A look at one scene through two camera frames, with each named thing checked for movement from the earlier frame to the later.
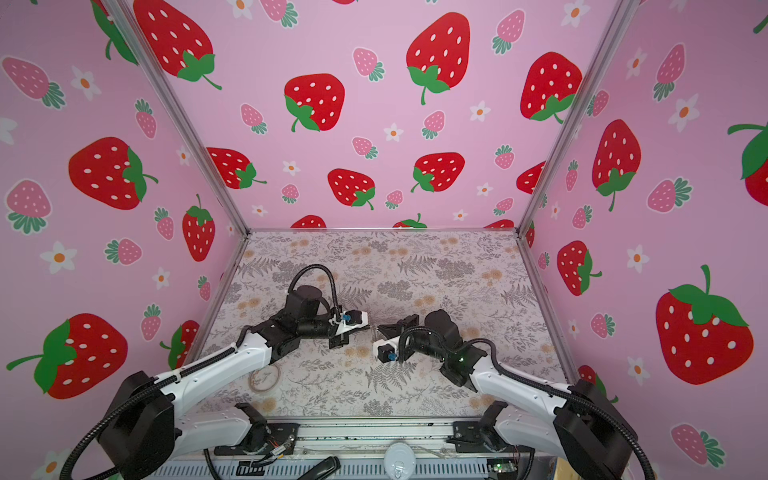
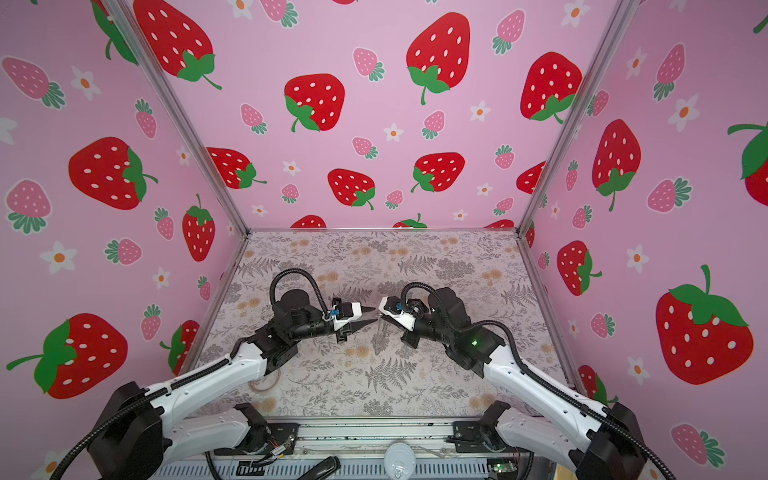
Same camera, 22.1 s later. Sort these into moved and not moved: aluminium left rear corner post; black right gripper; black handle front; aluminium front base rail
Moved: black right gripper
Not moved: black handle front; aluminium front base rail; aluminium left rear corner post
